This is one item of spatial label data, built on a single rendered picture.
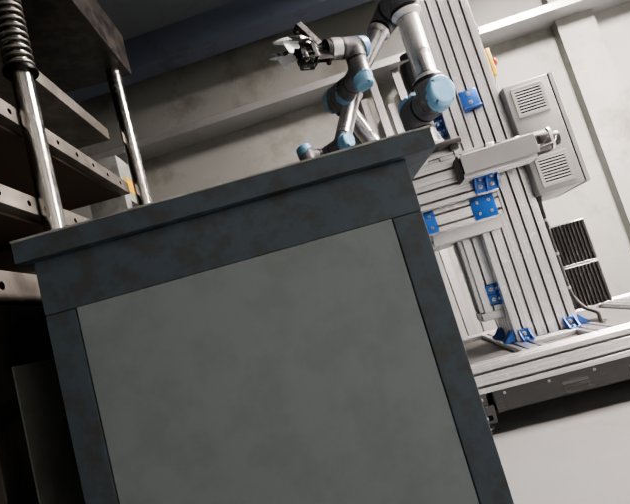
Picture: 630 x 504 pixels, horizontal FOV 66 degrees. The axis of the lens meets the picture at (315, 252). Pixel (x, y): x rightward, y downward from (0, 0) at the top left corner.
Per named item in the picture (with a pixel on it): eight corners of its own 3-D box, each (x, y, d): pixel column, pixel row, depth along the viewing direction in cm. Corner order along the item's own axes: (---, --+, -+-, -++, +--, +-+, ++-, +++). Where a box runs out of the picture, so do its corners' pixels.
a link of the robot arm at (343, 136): (373, 75, 233) (358, 153, 210) (358, 87, 241) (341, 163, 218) (356, 60, 227) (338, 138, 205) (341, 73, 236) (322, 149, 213)
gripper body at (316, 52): (304, 56, 162) (336, 53, 166) (296, 35, 164) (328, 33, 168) (298, 71, 169) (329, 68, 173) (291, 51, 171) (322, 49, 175)
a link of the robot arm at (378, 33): (373, 10, 203) (326, 97, 188) (384, -8, 193) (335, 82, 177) (396, 26, 205) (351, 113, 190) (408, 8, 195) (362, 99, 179)
